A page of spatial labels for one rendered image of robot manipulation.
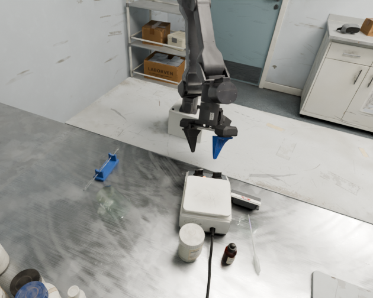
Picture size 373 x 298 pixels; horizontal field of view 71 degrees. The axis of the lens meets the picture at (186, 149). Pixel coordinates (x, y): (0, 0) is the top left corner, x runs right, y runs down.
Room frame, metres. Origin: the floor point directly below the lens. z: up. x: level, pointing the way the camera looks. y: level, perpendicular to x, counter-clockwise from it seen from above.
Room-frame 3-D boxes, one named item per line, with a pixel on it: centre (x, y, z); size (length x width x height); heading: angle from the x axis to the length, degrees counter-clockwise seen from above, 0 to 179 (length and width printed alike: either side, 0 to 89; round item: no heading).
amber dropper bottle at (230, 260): (0.32, -0.13, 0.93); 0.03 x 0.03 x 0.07
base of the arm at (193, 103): (0.83, 0.01, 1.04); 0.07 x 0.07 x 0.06; 81
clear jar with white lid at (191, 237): (0.33, -0.03, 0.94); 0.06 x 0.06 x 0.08
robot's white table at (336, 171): (0.86, -0.16, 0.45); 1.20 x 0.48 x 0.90; 72
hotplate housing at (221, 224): (0.47, -0.07, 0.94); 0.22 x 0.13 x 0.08; 178
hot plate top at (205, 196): (0.45, -0.07, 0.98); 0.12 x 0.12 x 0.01; 88
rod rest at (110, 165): (0.58, 0.25, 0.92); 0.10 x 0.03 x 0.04; 167
